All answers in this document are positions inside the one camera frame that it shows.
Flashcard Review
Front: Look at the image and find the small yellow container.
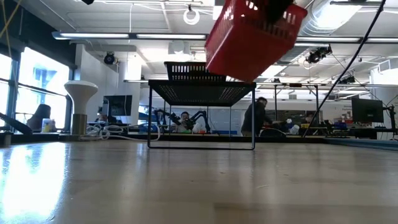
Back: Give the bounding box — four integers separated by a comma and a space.
42, 118, 54, 133

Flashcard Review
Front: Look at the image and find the white mushroom lamp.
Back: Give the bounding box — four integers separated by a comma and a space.
63, 80, 100, 136

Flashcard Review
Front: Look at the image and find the white lamp cable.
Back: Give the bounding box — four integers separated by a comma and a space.
81, 123, 162, 142

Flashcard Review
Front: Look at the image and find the large bright window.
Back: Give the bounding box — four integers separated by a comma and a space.
0, 46, 71, 131

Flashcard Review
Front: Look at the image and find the black perforated metal riser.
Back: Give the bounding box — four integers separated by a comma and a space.
147, 79, 257, 151

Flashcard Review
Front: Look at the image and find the silver ventilation duct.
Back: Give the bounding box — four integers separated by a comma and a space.
276, 0, 363, 65

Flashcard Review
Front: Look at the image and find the black ceiling-mounted device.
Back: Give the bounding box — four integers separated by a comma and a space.
305, 45, 333, 65

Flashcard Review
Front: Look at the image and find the black plastic basket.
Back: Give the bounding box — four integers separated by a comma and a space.
164, 61, 228, 83

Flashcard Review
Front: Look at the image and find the linear ceiling light fixture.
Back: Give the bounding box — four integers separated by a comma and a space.
51, 30, 398, 44

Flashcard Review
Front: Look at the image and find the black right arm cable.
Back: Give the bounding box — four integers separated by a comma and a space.
302, 0, 387, 138

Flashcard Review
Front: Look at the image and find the white ceiling ring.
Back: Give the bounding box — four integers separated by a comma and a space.
182, 7, 201, 26

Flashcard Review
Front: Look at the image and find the red plastic basket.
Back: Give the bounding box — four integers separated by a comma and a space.
205, 0, 308, 83

